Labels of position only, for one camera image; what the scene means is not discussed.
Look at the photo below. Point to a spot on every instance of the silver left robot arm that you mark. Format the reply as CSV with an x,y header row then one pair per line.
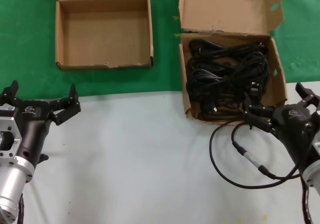
x,y
12,184

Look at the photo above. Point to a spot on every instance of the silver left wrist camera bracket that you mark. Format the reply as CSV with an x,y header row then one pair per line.
x,y
8,123

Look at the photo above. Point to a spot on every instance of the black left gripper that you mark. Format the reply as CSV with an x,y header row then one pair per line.
x,y
32,131

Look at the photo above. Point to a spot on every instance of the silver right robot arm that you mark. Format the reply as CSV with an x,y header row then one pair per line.
x,y
313,177

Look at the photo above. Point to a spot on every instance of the torn open cardboard box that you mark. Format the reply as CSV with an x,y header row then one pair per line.
x,y
225,8

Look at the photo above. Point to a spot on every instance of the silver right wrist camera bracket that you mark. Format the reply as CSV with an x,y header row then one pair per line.
x,y
317,133

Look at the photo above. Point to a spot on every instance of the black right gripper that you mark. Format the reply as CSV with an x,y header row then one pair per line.
x,y
292,128

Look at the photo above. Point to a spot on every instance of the shallow open cardboard box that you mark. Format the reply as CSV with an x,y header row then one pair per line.
x,y
100,46

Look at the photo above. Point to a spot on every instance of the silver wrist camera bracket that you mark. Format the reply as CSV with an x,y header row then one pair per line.
x,y
317,133
8,123

